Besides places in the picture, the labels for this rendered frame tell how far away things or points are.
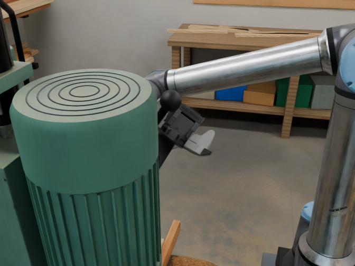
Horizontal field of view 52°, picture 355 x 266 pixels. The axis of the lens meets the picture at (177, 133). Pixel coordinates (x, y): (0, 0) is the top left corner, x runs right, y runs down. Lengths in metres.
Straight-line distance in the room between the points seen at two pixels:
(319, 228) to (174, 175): 1.95
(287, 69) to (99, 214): 0.66
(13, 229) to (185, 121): 0.40
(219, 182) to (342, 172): 1.95
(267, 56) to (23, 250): 0.71
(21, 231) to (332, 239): 0.73
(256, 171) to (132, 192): 2.53
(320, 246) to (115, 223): 0.68
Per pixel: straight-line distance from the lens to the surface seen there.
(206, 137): 0.75
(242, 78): 0.99
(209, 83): 1.01
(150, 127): 0.43
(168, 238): 1.03
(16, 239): 0.58
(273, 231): 2.46
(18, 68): 0.52
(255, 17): 3.70
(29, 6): 3.62
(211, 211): 2.53
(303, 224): 1.23
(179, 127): 0.78
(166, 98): 0.56
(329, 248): 1.03
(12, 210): 0.54
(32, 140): 0.42
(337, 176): 0.91
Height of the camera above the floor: 1.68
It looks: 29 degrees down
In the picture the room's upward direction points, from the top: straight up
